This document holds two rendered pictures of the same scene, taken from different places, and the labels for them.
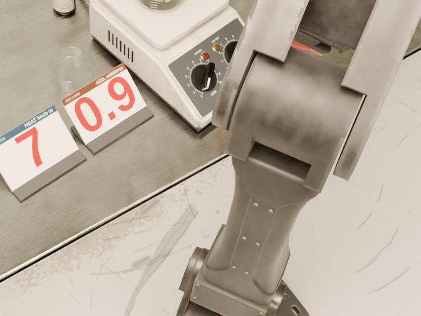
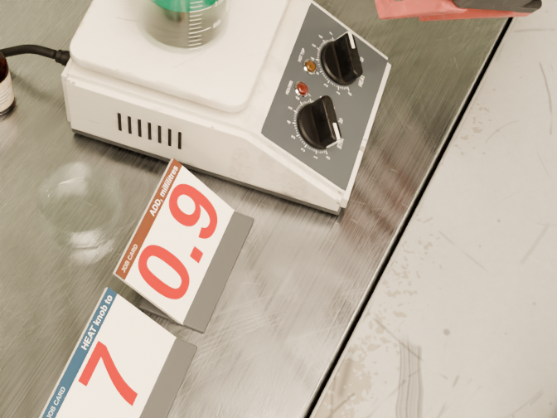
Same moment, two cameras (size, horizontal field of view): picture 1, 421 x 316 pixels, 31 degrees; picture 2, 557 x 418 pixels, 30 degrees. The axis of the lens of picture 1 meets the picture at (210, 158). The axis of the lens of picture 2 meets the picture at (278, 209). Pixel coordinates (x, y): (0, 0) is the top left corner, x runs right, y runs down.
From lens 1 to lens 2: 0.34 m
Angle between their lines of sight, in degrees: 15
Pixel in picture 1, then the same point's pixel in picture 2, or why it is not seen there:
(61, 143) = (148, 343)
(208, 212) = (434, 339)
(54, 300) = not seen: outside the picture
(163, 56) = (245, 120)
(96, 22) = (87, 108)
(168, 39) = (248, 89)
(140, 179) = (301, 337)
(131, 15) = (162, 73)
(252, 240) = not seen: outside the picture
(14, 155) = (91, 407)
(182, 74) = (287, 136)
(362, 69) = not seen: outside the picture
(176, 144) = (318, 251)
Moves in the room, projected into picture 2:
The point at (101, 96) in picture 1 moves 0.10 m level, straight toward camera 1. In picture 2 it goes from (168, 230) to (253, 357)
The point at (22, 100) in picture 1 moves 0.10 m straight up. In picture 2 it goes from (27, 297) to (7, 221)
